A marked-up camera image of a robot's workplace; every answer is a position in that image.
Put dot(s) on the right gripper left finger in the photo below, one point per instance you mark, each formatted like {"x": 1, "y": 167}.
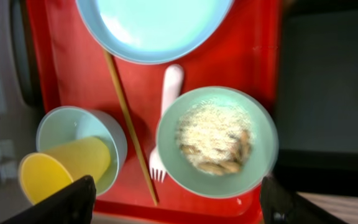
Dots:
{"x": 72, "y": 205}

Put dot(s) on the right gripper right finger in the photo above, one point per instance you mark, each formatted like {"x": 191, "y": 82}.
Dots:
{"x": 280, "y": 206}

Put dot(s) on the yellow plastic cup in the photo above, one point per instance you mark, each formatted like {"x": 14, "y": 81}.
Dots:
{"x": 42, "y": 174}

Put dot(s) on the light blue bowl with cup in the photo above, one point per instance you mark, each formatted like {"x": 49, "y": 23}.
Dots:
{"x": 69, "y": 123}

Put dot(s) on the light blue bowl with rice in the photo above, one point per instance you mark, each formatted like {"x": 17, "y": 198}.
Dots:
{"x": 264, "y": 146}

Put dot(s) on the rice and peanut shells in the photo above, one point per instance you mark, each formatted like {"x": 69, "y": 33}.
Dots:
{"x": 215, "y": 138}

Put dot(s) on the wooden chopstick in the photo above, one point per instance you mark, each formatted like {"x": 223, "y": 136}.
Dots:
{"x": 127, "y": 116}

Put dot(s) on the white plastic fork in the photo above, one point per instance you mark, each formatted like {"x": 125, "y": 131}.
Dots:
{"x": 172, "y": 83}

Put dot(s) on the light blue round plate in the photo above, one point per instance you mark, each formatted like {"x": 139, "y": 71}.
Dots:
{"x": 151, "y": 32}

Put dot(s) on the black food waste tray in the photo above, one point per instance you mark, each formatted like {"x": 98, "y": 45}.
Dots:
{"x": 316, "y": 110}

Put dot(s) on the grey plastic dishwasher rack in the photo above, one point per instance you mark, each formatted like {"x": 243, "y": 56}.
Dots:
{"x": 21, "y": 106}

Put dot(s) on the red plastic serving tray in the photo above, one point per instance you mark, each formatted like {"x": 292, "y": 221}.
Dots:
{"x": 241, "y": 54}

